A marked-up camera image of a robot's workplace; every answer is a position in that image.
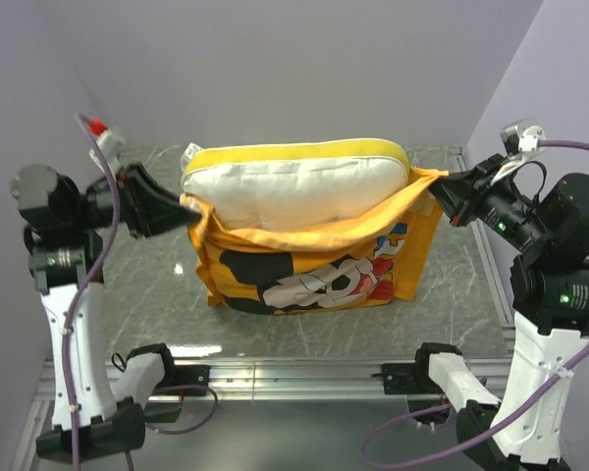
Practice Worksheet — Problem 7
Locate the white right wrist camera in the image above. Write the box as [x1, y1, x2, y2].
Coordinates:
[490, 118, 546, 185]

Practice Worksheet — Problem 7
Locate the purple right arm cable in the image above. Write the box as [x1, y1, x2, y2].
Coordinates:
[360, 139, 589, 467]

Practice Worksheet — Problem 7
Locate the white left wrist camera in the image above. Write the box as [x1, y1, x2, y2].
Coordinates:
[87, 118, 126, 174]

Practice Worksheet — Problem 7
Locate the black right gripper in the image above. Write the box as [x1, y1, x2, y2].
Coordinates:
[424, 151, 551, 250]

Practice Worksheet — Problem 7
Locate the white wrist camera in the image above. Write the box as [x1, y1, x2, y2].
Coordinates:
[490, 118, 546, 185]
[87, 118, 126, 174]

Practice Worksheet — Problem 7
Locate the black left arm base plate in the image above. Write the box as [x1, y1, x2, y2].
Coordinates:
[165, 364, 211, 397]

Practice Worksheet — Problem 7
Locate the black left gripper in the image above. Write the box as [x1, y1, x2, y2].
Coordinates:
[70, 161, 201, 237]

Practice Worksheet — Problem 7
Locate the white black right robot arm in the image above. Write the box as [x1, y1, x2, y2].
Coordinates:
[412, 155, 589, 470]

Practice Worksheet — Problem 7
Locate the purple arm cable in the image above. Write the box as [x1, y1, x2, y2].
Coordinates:
[61, 112, 220, 471]
[360, 139, 589, 467]

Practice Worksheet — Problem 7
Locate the orange pillowcase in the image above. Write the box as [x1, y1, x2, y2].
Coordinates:
[181, 168, 447, 315]

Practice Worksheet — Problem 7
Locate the aluminium side rail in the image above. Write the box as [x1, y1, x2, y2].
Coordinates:
[449, 145, 526, 362]

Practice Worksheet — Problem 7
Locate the aluminium front rail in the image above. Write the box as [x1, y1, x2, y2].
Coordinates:
[33, 357, 511, 401]

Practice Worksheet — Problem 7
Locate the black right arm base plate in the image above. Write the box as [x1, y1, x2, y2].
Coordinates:
[371, 362, 442, 395]

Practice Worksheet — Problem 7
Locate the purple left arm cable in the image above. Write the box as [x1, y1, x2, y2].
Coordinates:
[61, 112, 220, 471]

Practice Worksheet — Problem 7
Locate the cream quilted pillow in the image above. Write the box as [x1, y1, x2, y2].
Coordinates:
[180, 138, 410, 232]

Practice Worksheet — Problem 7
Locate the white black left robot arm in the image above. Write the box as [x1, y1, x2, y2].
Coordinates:
[11, 163, 201, 469]

